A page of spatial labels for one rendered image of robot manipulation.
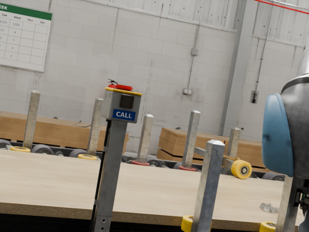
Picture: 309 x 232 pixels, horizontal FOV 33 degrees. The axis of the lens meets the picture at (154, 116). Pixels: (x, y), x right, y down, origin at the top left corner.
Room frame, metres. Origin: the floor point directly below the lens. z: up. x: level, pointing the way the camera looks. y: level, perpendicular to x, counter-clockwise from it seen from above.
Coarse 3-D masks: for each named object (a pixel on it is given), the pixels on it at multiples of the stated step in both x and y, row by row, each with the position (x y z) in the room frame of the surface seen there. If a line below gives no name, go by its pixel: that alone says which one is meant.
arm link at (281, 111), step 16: (304, 48) 0.87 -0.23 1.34; (304, 64) 0.83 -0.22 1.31; (304, 80) 0.78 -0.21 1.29; (272, 96) 0.78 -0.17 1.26; (288, 96) 0.78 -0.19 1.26; (304, 96) 0.76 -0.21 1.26; (272, 112) 0.75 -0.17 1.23; (288, 112) 0.74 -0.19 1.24; (304, 112) 0.74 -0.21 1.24; (272, 128) 0.74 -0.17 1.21; (288, 128) 0.73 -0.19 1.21; (304, 128) 0.73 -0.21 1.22; (272, 144) 0.74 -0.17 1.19; (288, 144) 0.73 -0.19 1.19; (304, 144) 0.72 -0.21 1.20; (272, 160) 0.75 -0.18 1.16; (288, 160) 0.74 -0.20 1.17; (304, 160) 0.73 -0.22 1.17; (288, 176) 0.77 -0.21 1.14; (304, 176) 0.75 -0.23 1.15
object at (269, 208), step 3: (261, 204) 1.77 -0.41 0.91; (264, 204) 1.77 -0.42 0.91; (270, 204) 1.74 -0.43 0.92; (261, 207) 1.74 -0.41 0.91; (264, 207) 1.74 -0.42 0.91; (267, 207) 1.73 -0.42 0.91; (270, 207) 1.71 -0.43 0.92; (273, 207) 1.75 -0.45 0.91; (264, 210) 1.71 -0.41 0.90; (267, 210) 1.71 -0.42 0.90; (270, 210) 1.71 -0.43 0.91; (273, 210) 1.71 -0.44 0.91; (276, 210) 1.72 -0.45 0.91
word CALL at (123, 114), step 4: (116, 112) 1.17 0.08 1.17; (120, 112) 1.17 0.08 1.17; (124, 112) 1.17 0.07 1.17; (128, 112) 1.18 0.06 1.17; (132, 112) 1.18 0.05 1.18; (116, 116) 1.17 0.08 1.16; (120, 116) 1.17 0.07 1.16; (124, 116) 1.17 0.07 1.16; (128, 116) 1.18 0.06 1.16; (132, 116) 1.18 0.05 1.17; (132, 120) 1.18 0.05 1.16
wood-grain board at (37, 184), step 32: (0, 160) 1.80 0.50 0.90; (32, 160) 1.91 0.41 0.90; (64, 160) 2.03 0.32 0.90; (96, 160) 2.16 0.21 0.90; (0, 192) 1.35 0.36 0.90; (32, 192) 1.41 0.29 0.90; (64, 192) 1.48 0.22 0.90; (128, 192) 1.63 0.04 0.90; (160, 192) 1.72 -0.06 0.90; (192, 192) 1.82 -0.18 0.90; (224, 192) 1.93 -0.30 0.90; (256, 192) 2.05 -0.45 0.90; (160, 224) 1.41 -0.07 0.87; (224, 224) 1.49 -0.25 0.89; (256, 224) 1.52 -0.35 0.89
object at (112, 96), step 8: (112, 88) 1.17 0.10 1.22; (104, 96) 1.22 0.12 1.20; (112, 96) 1.16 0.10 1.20; (120, 96) 1.17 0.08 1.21; (136, 96) 1.18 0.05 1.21; (104, 104) 1.21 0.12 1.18; (112, 104) 1.16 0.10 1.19; (136, 104) 1.18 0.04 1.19; (104, 112) 1.20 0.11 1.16; (112, 112) 1.16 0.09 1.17; (136, 112) 1.18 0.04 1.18; (120, 120) 1.17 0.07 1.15; (128, 120) 1.18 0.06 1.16; (136, 120) 1.18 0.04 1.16
